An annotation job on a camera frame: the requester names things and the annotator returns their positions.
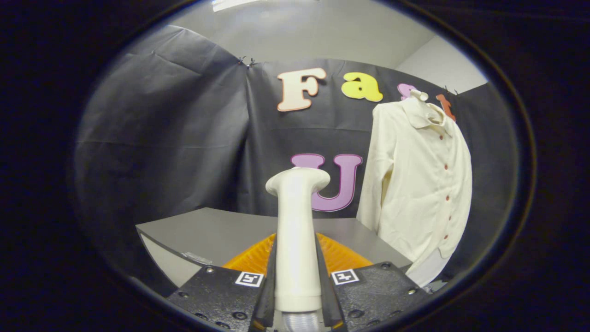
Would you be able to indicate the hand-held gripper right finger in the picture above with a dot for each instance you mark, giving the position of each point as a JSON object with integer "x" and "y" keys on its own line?
{"x": 368, "y": 295}

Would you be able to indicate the white cabinet with grey top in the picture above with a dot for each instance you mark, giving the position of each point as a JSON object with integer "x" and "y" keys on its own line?
{"x": 216, "y": 230}

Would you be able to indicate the white garment steamer head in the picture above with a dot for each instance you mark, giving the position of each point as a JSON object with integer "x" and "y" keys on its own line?
{"x": 297, "y": 240}

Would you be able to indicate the black backdrop cloth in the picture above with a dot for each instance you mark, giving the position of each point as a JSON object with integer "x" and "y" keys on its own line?
{"x": 161, "y": 152}

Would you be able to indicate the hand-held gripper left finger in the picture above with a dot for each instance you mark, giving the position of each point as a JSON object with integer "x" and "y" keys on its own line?
{"x": 221, "y": 295}

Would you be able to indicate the ceiling light panel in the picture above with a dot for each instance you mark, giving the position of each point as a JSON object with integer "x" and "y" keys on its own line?
{"x": 230, "y": 3}

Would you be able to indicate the cream button-up shirt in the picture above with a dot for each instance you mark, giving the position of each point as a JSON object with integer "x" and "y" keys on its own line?
{"x": 415, "y": 184}

